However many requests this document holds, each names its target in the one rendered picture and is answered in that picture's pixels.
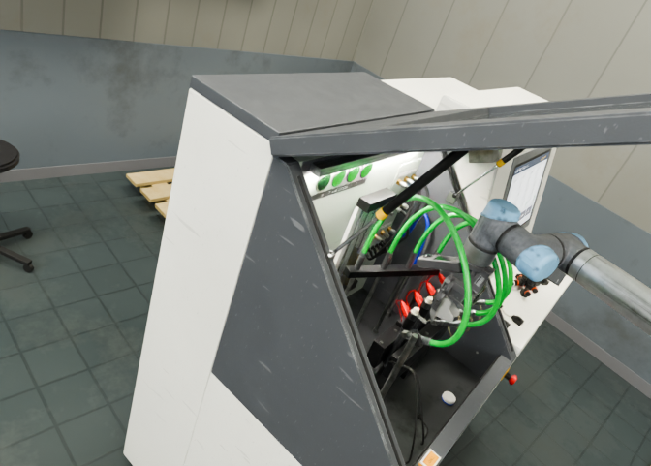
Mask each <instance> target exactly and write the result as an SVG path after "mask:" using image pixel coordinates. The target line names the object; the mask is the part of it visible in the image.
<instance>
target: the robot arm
mask: <svg viewBox="0 0 651 466"><path fill-rule="evenodd" d="M520 215H521V212H520V210H519V209H518V207H517V206H516V205H514V204H513V203H511V202H508V201H506V200H503V199H492V200H490V201H489V202H488V204H487V205H486V207H485V209H484V210H483V212H481V213H480V217H479V219H478V221H477V223H476V225H475V226H474V227H473V229H472V231H471V233H470V235H469V236H468V238H467V240H466V241H465V243H464V245H463V247H464V251H465V254H466V258H467V262H468V266H469V271H470V278H471V288H472V303H471V306H473V305H474V304H475V303H477V301H478V300H479V298H480V296H481V294H482V292H484V290H485V287H486V286H485V284H486V282H487V281H488V279H489V277H490V276H491V275H492V274H493V273H494V271H495V269H494V268H492V267H491V266H490V265H491V264H492V262H493V260H494V259H495V257H496V255H497V254H498V252H499V253H500V254H501V255H502V256H504V257H505V258H506V259H507V260H508V261H509V262H510V263H511V264H513V265H514V266H515V267H516V268H517V270H518V271H519V272H520V273H522V274H524V275H525V276H527V277H528V278H529V279H530V280H532V281H535V282H539V281H542V280H543V279H544V278H547V277H548V276H549V275H550V274H552V272H553V271H554V270H555V269H556V267H557V268H558V269H560V270H561V271H562V272H564V273H565V274H567V275H568V276H569V277H571V278H572V279H573V280H574V281H575V282H577V283H578V284H579V285H581V286H582V287H583V288H585V289H586V290H588V291H589V292H590V293H592V294H593V295H595V296H596V297H597V298H599V299H600V300H602V301H603V302H604V303H606V304H607V305H608V306H610V307H611V308H613V309H614V310H615V311H617V312H618V313H619V314H621V315H622V316H623V317H625V318H626V319H628V320H629V321H630V322H632V323H633V324H634V325H636V326H638V327H639V328H640V329H642V330H643V331H644V332H646V333H647V334H648V335H650V336H651V289H650V288H649V287H647V286H646V285H644V284H643V283H641V282H640V281H638V280H636V279H635V278H634V277H633V276H631V275H630V274H628V273H627V272H625V271H624V270H622V269H621V268H619V267H618V266H616V265H615V264H613V263H611V262H610V261H608V260H607V259H605V258H604V257H602V256H601V255H599V254H597V253H596V252H594V251H593V250H591V249H590V248H589V247H588V244H587V242H586V240H585V239H584V238H583V237H582V236H581V235H579V234H577V233H550V234H536V235H533V234H531V233H530V232H528V231H527V230H526V229H525V228H523V227H522V226H521V225H520V224H519V223H518V221H519V217H520ZM418 267H423V268H431V269H439V270H446V271H450V272H449V276H448V277H447V278H446V279H445V281H444V282H443V284H442V285H441V287H440V291H439V292H438V293H437V295H436V297H435V299H434V301H433V303H432V306H431V310H430V318H431V321H432V322H433V321H434V320H435V319H436V317H439V318H441V319H443V320H445V321H447V322H452V321H453V317H457V316H459V313H460V312H459V310H458V308H457V307H459V308H460V309H461V310H463V311H464V300H465V290H464V279H463V272H462V266H461V262H460V258H459V256H458V257H449V256H440V255H431V254H425V255H423V256H421V257H419V258H418ZM455 304H456V305H458V306H457V307H456V305H455Z"/></svg>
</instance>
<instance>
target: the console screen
mask: <svg viewBox="0 0 651 466"><path fill-rule="evenodd" d="M551 150H552V148H534V149H532V150H530V151H527V152H525V153H523V154H520V155H518V156H516V157H514V158H513V161H512V165H511V171H510V174H509V178H508V182H507V185H506V189H505V193H504V196H503V200H506V201H508V202H511V203H513V204H514V205H516V206H517V207H518V209H519V210H520V212H521V215H520V217H519V221H518V223H519V224H520V225H521V226H522V227H523V228H526V227H527V226H528V225H529V224H530V221H531V217H532V214H533V211H534V207H535V204H536V201H537V197H538V194H539V191H540V189H541V185H542V182H543V176H544V173H545V170H546V166H547V163H548V160H549V156H550V153H551Z"/></svg>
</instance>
